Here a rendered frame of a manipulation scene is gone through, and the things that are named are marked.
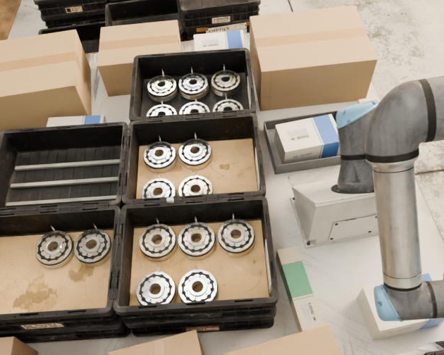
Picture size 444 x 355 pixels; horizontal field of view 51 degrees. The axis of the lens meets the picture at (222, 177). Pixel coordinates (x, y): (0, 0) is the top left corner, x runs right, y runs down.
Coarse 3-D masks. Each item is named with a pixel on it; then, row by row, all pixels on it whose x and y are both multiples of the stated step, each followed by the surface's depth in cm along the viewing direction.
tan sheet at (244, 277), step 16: (208, 224) 133; (256, 224) 132; (160, 240) 131; (256, 240) 130; (176, 256) 128; (208, 256) 128; (224, 256) 127; (240, 256) 127; (256, 256) 127; (144, 272) 126; (176, 272) 125; (224, 272) 125; (240, 272) 125; (256, 272) 124; (224, 288) 122; (240, 288) 122; (256, 288) 122
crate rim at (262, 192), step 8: (136, 120) 143; (144, 120) 143; (152, 120) 143; (160, 120) 143; (168, 120) 143; (176, 120) 142; (184, 120) 142; (192, 120) 142; (200, 120) 143; (256, 120) 141; (128, 128) 142; (256, 128) 141; (128, 136) 140; (256, 136) 138; (128, 144) 138; (256, 144) 136; (128, 152) 136; (128, 160) 135; (128, 168) 133; (128, 176) 132; (264, 176) 130; (264, 184) 128; (232, 192) 127; (240, 192) 127; (248, 192) 127; (256, 192) 127; (264, 192) 126; (128, 200) 127; (136, 200) 127; (144, 200) 128; (152, 200) 127; (160, 200) 127; (176, 200) 126; (184, 200) 126
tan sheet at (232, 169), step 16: (176, 144) 150; (224, 144) 149; (240, 144) 149; (224, 160) 146; (240, 160) 145; (144, 176) 144; (160, 176) 143; (176, 176) 143; (208, 176) 142; (224, 176) 142; (240, 176) 142; (256, 176) 142; (176, 192) 140; (224, 192) 139
